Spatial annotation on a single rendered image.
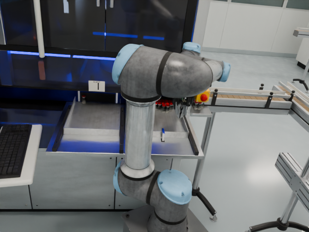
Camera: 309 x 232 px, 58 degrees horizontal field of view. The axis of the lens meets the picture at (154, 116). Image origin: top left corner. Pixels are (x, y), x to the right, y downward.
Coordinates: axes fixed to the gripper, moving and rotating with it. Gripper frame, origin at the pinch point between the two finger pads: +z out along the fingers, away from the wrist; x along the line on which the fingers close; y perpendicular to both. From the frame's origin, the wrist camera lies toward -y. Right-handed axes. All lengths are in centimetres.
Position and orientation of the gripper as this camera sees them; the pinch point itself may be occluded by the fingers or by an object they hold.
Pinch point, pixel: (179, 115)
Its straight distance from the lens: 135.0
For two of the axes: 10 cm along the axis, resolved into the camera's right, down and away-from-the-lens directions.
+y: 0.9, 4.9, -8.7
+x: 9.9, 0.4, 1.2
